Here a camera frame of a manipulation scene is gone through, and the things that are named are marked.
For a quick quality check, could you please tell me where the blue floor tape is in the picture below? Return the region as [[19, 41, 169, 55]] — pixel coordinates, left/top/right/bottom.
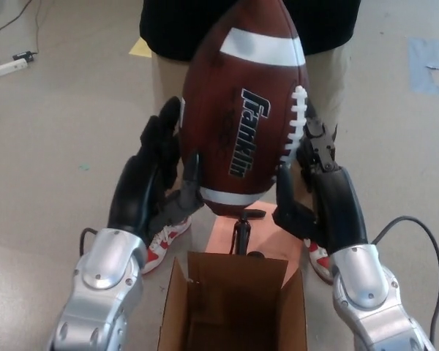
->
[[408, 38, 439, 95]]

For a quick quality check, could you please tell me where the person's black shirt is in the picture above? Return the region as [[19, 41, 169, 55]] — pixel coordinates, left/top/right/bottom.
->
[[138, 0, 364, 60]]

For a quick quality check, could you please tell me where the white power strip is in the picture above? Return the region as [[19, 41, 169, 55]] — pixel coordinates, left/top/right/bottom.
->
[[0, 58, 29, 82]]

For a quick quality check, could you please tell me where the thin black adapter cable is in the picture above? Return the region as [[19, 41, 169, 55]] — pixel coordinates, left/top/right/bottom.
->
[[29, 0, 48, 55]]

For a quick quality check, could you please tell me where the yellow floor tape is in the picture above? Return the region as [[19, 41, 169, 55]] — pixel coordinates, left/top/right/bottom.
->
[[129, 38, 153, 59]]

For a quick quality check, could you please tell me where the brown Franklin football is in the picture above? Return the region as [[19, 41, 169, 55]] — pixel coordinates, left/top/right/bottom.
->
[[178, 0, 310, 217]]

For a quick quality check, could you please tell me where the person's right red white sneaker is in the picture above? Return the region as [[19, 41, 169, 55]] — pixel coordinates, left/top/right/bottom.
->
[[140, 214, 192, 276]]

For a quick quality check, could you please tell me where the black ball pump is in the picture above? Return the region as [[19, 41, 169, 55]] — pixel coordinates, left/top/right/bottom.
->
[[233, 208, 266, 257]]

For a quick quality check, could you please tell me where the black power adapter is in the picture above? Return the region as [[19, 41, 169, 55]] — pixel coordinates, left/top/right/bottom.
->
[[12, 50, 38, 62]]

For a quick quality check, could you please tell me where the person's left red white sneaker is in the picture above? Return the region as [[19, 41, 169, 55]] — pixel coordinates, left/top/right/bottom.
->
[[302, 236, 337, 283]]

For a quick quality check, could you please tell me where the person's red white sneaker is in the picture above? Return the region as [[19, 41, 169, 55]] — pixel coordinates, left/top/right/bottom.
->
[[302, 236, 337, 283], [140, 214, 192, 276]]

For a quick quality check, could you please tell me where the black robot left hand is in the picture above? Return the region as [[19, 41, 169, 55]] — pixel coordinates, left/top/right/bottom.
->
[[108, 97, 206, 245]]

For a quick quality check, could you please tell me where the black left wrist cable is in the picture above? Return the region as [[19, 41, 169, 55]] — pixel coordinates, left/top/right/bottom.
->
[[79, 227, 99, 257]]

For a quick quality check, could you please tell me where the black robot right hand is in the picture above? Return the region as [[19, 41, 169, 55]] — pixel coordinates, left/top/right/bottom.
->
[[272, 99, 369, 257]]

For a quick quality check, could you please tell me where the brown cardboard box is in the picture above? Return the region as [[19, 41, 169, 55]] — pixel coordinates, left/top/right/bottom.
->
[[157, 251, 308, 351]]

